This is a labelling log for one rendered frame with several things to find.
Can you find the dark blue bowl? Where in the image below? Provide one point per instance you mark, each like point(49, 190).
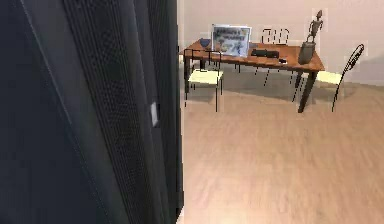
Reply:
point(205, 42)

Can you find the white framed picture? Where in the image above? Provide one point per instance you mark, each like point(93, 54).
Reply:
point(231, 40)

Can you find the brown wooden table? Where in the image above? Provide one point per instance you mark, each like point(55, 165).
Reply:
point(266, 60)

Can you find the black flat box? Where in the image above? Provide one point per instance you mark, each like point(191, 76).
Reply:
point(265, 53)

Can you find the small black remote control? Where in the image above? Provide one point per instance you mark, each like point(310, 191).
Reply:
point(282, 61)

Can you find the large black speaker cabinet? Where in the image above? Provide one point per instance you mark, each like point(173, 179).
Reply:
point(83, 116)

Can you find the grey figure statue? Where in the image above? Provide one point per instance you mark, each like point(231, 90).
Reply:
point(308, 46)

